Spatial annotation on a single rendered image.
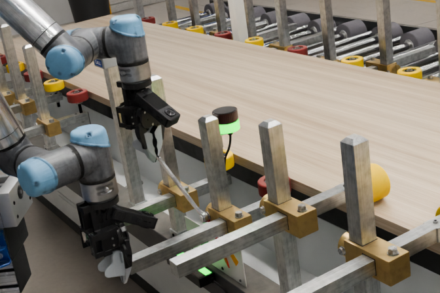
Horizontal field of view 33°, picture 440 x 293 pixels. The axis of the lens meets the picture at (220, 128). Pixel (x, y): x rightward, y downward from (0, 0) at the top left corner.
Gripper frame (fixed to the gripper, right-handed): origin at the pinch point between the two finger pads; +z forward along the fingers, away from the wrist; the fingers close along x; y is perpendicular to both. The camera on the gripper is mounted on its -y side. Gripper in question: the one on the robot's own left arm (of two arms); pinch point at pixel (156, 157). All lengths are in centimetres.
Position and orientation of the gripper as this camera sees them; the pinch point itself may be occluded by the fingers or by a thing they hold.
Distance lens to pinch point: 184.7
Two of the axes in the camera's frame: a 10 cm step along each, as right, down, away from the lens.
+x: -5.9, 3.5, -7.2
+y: -8.0, -1.1, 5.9
